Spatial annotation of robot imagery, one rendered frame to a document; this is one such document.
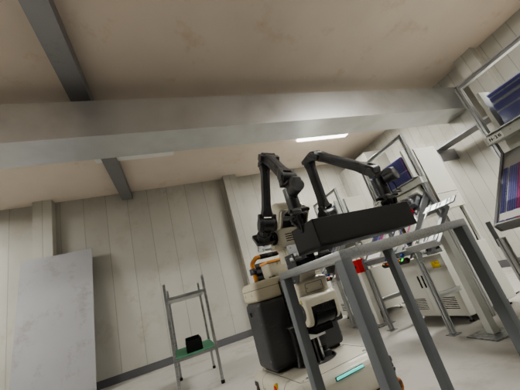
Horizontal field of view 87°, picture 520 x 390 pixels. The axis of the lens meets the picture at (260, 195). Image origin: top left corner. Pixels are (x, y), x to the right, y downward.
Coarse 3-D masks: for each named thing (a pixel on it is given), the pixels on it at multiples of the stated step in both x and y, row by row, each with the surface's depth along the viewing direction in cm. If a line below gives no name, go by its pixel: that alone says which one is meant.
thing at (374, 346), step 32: (448, 224) 111; (352, 256) 87; (480, 256) 110; (288, 288) 118; (352, 288) 82; (416, 320) 137; (512, 320) 102; (384, 352) 77; (320, 384) 107; (384, 384) 75; (448, 384) 128
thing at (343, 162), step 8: (320, 152) 167; (320, 160) 167; (328, 160) 163; (336, 160) 159; (344, 160) 155; (352, 160) 153; (344, 168) 156; (352, 168) 152; (360, 168) 148; (376, 168) 144
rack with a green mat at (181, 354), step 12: (204, 288) 309; (168, 300) 295; (180, 300) 358; (168, 312) 290; (204, 312) 378; (168, 324) 286; (204, 348) 295; (216, 348) 289; (180, 360) 277; (180, 372) 344
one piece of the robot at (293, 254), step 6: (288, 246) 162; (294, 246) 163; (288, 252) 161; (294, 252) 161; (318, 252) 164; (324, 252) 161; (330, 252) 163; (288, 258) 158; (294, 258) 152; (300, 258) 153; (306, 258) 164; (312, 258) 166; (288, 264) 158; (294, 264) 152; (300, 264) 161; (330, 270) 164; (294, 276) 154; (294, 282) 154
